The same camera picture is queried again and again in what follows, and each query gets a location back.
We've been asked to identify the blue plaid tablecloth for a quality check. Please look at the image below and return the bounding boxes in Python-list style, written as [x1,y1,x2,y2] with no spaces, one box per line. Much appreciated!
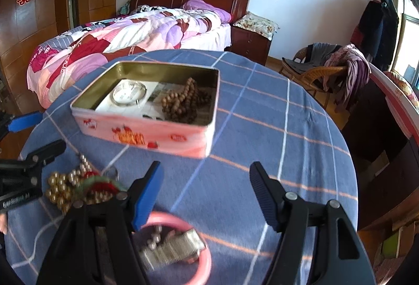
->
[5,49,359,285]

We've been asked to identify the wooden bead necklace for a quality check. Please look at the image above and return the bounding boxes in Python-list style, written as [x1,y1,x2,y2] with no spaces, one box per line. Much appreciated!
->
[161,77,213,124]

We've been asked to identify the black white patterned cloth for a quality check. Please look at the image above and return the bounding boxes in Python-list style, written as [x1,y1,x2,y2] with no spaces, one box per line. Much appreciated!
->
[133,4,164,14]

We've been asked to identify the pink desk cloth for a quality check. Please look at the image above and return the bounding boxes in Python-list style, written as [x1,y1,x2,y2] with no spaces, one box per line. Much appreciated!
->
[370,62,419,141]

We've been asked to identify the dark coats on rack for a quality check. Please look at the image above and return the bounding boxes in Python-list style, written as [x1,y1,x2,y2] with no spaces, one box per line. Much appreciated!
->
[352,0,400,68]

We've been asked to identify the purple pillow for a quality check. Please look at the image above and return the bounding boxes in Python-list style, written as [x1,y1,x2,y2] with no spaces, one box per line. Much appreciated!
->
[182,0,231,24]

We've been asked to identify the grey garment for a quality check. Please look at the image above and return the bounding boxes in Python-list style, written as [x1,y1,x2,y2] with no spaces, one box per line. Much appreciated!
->
[283,43,344,73]

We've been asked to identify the window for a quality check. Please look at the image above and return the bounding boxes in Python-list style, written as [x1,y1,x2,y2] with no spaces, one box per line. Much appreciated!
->
[393,0,419,89]

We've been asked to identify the pearl necklace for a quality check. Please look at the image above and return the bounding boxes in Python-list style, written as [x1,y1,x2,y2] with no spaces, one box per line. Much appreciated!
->
[45,153,99,215]

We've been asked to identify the dark wooden desk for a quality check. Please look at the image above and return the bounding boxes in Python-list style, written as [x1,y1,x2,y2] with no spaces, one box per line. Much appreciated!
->
[342,62,419,233]

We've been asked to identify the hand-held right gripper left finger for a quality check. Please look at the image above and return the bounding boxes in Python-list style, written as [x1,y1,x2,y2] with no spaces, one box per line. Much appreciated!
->
[36,161,164,285]

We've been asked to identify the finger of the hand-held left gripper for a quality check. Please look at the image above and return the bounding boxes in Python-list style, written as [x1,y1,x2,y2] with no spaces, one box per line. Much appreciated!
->
[0,111,44,138]
[0,140,67,181]

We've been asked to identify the white card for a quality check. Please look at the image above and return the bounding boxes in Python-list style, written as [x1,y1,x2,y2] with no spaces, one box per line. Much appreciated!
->
[95,79,158,113]

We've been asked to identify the floral pillow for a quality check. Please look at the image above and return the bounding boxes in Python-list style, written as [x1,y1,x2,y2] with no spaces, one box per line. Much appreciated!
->
[386,70,419,109]

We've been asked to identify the purple floral garment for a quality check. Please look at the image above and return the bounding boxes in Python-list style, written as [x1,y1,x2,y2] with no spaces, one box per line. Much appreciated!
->
[322,44,372,112]

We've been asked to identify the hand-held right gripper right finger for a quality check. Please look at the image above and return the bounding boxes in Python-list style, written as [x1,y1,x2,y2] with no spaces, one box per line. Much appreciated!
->
[249,161,377,285]

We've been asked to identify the pink patchwork quilt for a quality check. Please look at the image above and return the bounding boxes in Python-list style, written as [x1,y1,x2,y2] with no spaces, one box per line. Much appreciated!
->
[27,5,223,109]

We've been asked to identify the wooden nightstand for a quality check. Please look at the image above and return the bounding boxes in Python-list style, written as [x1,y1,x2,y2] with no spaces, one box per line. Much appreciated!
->
[226,25,272,66]

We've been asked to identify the floral cushion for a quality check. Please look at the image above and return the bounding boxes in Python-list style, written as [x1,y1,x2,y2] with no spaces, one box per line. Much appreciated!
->
[233,12,280,40]

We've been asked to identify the wooden wardrobe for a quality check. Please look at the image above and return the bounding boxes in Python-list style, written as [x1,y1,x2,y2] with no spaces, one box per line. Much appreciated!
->
[0,0,122,155]

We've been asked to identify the pink tin box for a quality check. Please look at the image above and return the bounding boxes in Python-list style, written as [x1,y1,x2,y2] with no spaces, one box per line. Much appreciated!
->
[70,61,220,159]

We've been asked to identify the silver bead bracelet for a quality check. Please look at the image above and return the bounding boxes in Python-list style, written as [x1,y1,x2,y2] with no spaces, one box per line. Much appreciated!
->
[146,226,164,251]

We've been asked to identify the wicker chair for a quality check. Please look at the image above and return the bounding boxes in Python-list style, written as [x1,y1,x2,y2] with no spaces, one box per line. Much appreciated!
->
[282,43,352,109]

